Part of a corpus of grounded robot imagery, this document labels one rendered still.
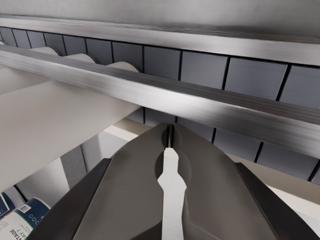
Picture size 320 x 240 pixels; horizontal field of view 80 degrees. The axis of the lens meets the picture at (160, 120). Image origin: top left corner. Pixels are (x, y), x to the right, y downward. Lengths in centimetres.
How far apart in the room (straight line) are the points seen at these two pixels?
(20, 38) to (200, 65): 27
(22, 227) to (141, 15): 60
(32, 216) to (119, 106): 57
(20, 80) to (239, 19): 19
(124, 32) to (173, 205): 28
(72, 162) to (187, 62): 35
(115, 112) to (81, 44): 11
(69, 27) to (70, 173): 31
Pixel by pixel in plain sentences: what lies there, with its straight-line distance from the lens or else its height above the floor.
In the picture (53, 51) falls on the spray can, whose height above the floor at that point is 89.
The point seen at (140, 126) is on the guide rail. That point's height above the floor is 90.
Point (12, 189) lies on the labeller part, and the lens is 89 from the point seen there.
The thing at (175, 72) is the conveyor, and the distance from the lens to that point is 17.
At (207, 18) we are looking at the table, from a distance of 21.
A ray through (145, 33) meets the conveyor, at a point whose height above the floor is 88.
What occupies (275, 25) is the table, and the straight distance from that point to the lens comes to 20.
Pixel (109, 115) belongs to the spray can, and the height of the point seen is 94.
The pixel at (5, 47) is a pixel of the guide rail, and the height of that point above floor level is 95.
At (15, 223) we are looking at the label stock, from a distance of 70.
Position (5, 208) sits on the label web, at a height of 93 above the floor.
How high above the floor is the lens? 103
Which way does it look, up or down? 49 degrees down
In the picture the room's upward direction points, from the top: 129 degrees counter-clockwise
